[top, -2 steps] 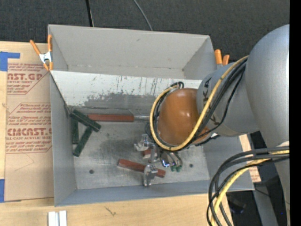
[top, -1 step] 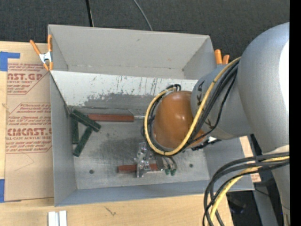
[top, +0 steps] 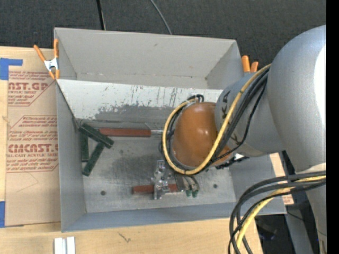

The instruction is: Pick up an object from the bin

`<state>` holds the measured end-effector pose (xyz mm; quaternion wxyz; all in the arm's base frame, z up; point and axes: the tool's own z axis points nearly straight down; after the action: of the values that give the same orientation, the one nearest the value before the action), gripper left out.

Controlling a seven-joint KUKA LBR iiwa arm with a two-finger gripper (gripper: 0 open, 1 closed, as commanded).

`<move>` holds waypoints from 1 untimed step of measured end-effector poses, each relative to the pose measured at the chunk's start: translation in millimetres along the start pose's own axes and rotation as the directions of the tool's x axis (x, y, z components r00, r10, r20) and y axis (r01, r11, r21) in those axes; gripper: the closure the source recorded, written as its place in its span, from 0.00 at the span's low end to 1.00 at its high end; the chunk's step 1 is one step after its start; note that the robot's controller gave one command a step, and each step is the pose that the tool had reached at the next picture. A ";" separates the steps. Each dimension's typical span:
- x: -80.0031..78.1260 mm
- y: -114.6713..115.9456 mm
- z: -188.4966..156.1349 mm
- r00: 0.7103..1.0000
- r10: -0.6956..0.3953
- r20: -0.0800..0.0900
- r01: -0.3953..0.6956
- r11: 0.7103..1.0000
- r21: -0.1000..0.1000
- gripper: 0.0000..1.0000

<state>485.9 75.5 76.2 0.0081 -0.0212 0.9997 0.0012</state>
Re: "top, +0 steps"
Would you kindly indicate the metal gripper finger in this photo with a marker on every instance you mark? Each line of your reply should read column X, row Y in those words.
column 160, row 194
column 160, row 182

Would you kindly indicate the short red-brown block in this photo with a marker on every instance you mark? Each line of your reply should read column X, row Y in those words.
column 142, row 189

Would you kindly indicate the long red-brown flat block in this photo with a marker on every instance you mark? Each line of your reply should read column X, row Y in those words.
column 124, row 132

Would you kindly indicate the dark green flat block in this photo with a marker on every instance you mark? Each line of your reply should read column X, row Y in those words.
column 92, row 159
column 84, row 149
column 96, row 135

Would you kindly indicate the grey metal bin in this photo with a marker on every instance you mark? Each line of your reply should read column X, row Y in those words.
column 127, row 62

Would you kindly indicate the brown cardboard board red print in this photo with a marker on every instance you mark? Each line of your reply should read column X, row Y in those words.
column 31, row 184

